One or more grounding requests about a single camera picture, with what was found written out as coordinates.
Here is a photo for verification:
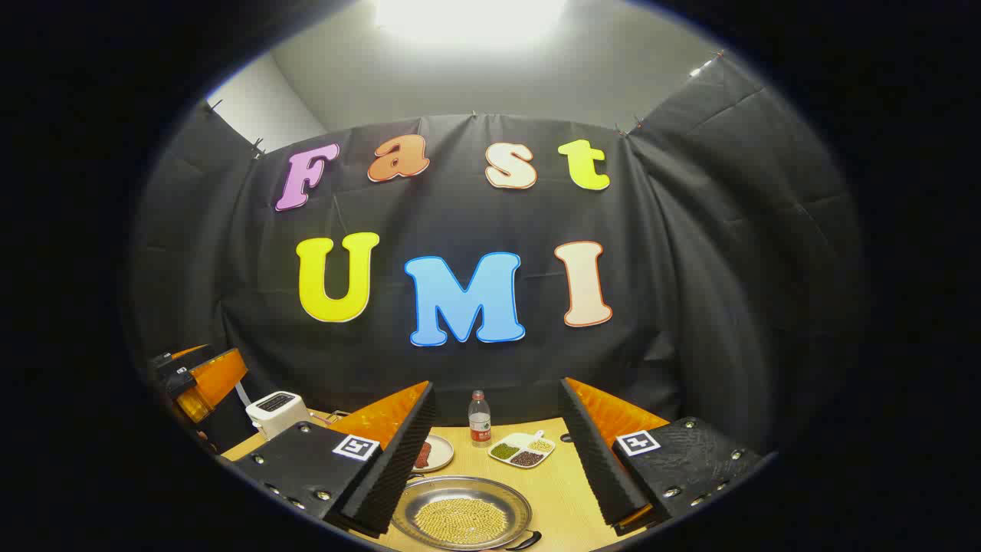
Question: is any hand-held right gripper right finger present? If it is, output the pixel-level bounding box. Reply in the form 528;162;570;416
559;377;767;537

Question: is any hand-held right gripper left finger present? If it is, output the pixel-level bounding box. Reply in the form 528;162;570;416
230;381;438;537

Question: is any steel pot with black handles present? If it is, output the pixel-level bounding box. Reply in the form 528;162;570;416
391;475;543;551

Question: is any white oval plate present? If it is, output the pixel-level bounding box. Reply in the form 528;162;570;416
412;434;455;473

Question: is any white toaster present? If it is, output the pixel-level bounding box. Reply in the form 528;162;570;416
245;391;311;440

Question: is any white divided dish with beans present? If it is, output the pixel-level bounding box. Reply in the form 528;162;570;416
487;430;556;469

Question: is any pile of yellow soybeans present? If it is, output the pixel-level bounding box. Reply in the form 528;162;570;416
414;497;508;546

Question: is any clear plastic water bottle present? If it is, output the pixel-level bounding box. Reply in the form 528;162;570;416
468;390;492;448

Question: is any ceiling light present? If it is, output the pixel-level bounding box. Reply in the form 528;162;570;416
374;0;569;43

